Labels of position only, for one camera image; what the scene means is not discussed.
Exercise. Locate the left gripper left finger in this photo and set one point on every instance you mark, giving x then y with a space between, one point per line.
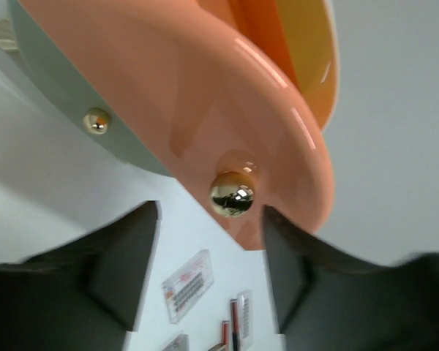
83 295

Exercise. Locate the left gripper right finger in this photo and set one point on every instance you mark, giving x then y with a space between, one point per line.
327 299

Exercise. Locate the red lip liner tube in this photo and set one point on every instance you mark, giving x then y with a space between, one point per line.
225 333

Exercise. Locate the pink top drawer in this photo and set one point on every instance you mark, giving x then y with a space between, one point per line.
225 121

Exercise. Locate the yellow drawer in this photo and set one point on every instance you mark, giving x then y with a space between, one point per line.
300 37

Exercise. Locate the right false lash box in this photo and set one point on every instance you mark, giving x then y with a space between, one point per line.
245 318

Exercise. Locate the false lash box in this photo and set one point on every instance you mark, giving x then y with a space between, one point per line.
183 288
245 318

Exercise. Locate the left false lash box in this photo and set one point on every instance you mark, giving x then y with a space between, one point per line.
183 288

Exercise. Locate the cream rounded drawer cabinet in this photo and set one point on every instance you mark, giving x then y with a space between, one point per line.
65 88

